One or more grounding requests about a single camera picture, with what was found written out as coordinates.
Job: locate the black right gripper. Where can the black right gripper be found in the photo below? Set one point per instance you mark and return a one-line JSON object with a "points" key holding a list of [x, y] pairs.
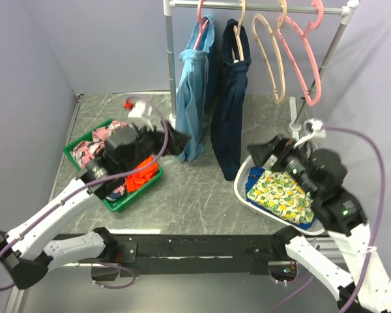
{"points": [[278, 153]]}

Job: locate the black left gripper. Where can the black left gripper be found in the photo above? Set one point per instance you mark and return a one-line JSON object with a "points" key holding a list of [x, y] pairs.
{"points": [[165, 141]]}

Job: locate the navy blue shorts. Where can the navy blue shorts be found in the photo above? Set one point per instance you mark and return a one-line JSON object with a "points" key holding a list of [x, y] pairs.
{"points": [[226, 125]]}

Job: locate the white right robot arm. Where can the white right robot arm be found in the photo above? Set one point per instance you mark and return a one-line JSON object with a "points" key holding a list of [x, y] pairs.
{"points": [[365, 286]]}

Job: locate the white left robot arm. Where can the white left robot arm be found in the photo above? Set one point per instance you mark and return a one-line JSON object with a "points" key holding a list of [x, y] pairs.
{"points": [[29, 252]]}

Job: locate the light blue shorts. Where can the light blue shorts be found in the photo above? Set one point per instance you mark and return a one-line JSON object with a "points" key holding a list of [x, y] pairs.
{"points": [[196, 87]]}

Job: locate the pink hanger holding shorts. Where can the pink hanger holding shorts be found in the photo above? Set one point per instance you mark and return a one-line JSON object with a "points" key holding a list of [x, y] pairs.
{"points": [[203, 23]]}

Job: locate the white plastic laundry basket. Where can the white plastic laundry basket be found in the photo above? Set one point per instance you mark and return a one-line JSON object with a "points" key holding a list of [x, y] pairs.
{"points": [[239, 186]]}

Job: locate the lemon print garment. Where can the lemon print garment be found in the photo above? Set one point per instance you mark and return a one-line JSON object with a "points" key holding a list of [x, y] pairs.
{"points": [[280, 195]]}

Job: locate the orange garment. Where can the orange garment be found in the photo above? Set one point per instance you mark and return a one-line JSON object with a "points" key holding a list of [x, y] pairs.
{"points": [[135, 181]]}

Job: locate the pink patterned garment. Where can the pink patterned garment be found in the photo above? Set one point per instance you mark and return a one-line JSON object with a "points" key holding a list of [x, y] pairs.
{"points": [[85, 150]]}

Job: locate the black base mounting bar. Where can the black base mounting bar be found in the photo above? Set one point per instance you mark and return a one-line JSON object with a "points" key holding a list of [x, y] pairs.
{"points": [[201, 254]]}

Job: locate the metal clothes rack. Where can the metal clothes rack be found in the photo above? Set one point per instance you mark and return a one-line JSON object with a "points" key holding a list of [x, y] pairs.
{"points": [[345, 12]]}

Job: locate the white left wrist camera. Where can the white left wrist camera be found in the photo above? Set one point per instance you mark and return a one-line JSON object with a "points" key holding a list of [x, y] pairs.
{"points": [[139, 114]]}

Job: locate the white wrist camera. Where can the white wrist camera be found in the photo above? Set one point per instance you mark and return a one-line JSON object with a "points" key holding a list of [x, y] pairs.
{"points": [[139, 114], [314, 129]]}

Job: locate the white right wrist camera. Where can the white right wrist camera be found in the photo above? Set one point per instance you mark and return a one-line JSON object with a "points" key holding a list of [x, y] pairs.
{"points": [[314, 129]]}

